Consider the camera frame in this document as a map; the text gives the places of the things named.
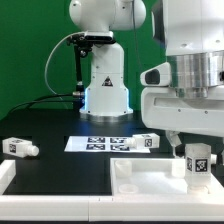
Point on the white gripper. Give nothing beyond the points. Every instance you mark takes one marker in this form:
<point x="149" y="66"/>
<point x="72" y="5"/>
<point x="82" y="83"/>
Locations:
<point x="162" y="109"/>

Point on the white square tabletop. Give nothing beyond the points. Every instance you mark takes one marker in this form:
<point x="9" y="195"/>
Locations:
<point x="141" y="176"/>

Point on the white marker sheet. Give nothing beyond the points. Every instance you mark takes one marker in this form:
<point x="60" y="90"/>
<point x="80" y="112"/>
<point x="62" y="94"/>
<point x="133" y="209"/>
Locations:
<point x="100" y="144"/>

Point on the black mounted camera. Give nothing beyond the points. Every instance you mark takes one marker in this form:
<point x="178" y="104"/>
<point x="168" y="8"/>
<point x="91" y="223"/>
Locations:
<point x="84" y="41"/>

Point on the white U-shaped fence frame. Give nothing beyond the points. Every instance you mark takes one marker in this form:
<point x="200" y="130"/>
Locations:
<point x="105" y="208"/>

